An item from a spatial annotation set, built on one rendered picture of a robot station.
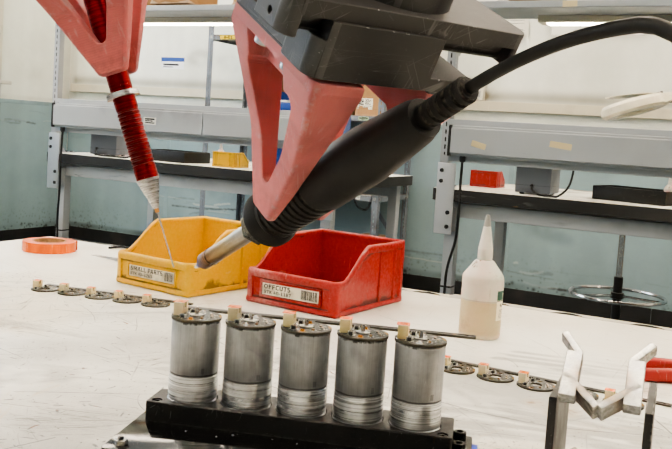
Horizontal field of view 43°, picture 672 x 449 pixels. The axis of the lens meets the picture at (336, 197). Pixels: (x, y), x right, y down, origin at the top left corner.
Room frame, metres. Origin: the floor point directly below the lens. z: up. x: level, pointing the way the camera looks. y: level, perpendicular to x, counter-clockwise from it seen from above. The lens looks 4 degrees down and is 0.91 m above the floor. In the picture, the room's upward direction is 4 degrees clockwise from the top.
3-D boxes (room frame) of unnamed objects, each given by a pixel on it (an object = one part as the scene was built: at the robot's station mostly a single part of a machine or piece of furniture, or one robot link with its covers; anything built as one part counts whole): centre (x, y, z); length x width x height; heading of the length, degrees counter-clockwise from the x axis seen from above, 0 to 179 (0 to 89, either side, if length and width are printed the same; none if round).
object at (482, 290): (0.68, -0.12, 0.80); 0.03 x 0.03 x 0.10
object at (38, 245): (0.98, 0.33, 0.76); 0.06 x 0.06 x 0.01
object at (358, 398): (0.40, -0.02, 0.79); 0.02 x 0.02 x 0.05
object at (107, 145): (3.64, 0.98, 0.80); 0.15 x 0.12 x 0.10; 173
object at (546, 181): (2.81, -0.67, 0.80); 0.15 x 0.12 x 0.10; 155
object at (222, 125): (3.29, 0.62, 0.90); 1.30 x 0.06 x 0.12; 63
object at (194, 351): (0.42, 0.07, 0.79); 0.02 x 0.02 x 0.05
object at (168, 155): (3.50, 0.67, 0.77); 0.24 x 0.16 x 0.04; 59
